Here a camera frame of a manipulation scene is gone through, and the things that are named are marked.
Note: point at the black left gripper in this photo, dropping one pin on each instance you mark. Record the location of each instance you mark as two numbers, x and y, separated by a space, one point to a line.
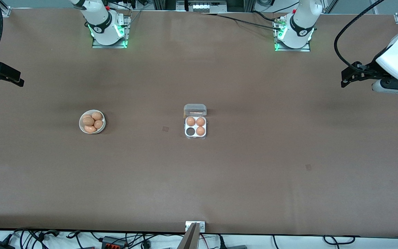
370 69

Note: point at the clear plastic egg box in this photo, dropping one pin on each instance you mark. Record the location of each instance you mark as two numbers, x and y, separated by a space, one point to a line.
195 110

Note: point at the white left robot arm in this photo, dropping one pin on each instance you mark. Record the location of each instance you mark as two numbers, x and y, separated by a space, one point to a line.
397 58

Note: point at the black adapter with orange buttons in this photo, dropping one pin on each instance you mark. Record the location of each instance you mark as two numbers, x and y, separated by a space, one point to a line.
114 242

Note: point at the white ceramic bowl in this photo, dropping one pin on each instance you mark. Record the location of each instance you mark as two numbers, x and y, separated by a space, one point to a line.
81 127

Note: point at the flat black box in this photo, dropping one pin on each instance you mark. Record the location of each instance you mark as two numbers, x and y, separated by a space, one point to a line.
233 247

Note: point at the grey camera mount beam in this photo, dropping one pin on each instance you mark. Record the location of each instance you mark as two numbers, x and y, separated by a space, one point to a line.
190 240

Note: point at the black power plug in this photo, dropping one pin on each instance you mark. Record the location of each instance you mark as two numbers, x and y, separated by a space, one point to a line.
0 245

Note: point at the grey power strip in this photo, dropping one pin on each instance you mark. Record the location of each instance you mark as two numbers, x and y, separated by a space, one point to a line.
200 6

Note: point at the small silver bracket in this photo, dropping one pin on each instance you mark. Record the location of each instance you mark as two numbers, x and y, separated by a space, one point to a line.
202 226

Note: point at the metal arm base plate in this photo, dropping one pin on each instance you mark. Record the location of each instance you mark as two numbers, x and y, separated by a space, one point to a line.
304 49
98 46

